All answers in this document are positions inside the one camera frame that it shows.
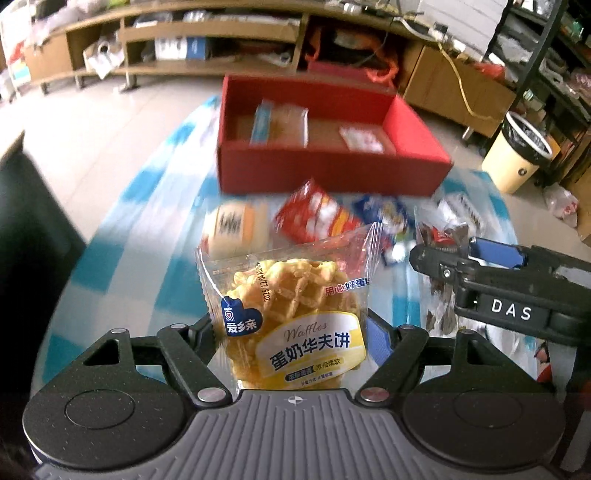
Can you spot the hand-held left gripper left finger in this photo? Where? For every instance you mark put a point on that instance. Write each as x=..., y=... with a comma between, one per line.
x=196, y=337

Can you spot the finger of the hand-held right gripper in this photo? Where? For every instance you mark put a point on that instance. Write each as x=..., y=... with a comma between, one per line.
x=501, y=253
x=436, y=265

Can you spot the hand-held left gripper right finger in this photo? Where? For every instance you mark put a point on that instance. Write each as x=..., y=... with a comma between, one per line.
x=381, y=341

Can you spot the dark brown snack packet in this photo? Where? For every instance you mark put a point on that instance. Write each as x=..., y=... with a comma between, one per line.
x=438, y=230

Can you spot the blue snack packet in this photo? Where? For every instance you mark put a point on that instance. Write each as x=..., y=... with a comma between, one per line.
x=383, y=214

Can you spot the waffle packet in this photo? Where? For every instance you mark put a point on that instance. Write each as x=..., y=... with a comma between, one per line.
x=286, y=314

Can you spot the red white sachet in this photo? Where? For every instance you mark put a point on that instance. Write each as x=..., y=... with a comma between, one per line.
x=362, y=139

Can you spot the red cardboard box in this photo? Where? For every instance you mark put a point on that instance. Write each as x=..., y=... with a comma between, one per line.
x=323, y=170

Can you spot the sliced cake packet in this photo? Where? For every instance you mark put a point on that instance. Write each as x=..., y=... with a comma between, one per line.
x=281, y=122

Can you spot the blue white checkered tablecloth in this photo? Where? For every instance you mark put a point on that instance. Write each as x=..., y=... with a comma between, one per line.
x=152, y=277

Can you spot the clear plastic bag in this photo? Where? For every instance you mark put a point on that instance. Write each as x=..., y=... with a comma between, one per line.
x=561, y=205

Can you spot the beige trash bin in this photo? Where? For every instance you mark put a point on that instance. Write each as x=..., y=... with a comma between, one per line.
x=512, y=161

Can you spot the round bun packet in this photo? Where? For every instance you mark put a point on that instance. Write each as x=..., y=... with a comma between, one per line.
x=235, y=226

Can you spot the red snack packet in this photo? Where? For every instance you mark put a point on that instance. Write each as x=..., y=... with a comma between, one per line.
x=314, y=212

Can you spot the wooden tv stand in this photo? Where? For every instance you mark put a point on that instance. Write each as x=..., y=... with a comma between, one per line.
x=443, y=87

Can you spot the black chair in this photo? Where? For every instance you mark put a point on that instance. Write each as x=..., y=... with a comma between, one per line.
x=32, y=258

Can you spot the black shelf rack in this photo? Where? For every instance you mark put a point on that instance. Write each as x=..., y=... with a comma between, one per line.
x=554, y=69

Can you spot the orange plastic bag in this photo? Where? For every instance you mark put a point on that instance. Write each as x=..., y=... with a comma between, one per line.
x=388, y=67

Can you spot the blue white carton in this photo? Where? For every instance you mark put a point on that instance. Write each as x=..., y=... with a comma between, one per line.
x=180, y=48

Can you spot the open cardboard box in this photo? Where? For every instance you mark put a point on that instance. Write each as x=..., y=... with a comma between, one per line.
x=99, y=57

